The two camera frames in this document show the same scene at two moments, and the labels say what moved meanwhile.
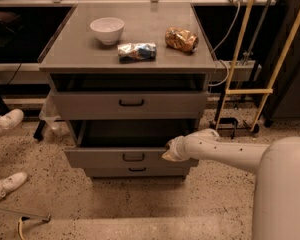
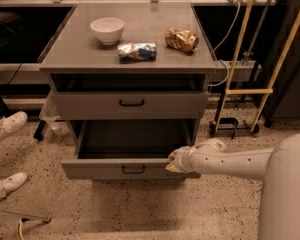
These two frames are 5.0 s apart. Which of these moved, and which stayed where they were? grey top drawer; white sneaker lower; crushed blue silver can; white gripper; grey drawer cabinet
Moved: white gripper
Stayed: grey drawer cabinet; grey top drawer; white sneaker lower; crushed blue silver can
